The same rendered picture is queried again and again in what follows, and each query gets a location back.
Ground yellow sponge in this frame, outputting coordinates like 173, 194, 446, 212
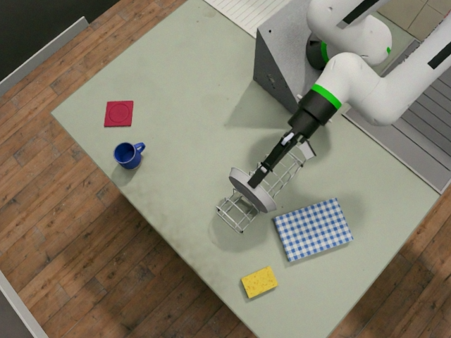
241, 266, 278, 298

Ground white ribbed draining mat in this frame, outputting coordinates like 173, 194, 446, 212
204, 0, 291, 39

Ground blue mug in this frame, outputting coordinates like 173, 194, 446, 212
113, 142, 145, 170

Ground cream tiled wall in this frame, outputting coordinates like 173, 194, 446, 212
377, 0, 451, 41

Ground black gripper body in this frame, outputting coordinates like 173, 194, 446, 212
285, 108, 320, 148

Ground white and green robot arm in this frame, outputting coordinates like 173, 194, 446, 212
297, 0, 451, 127

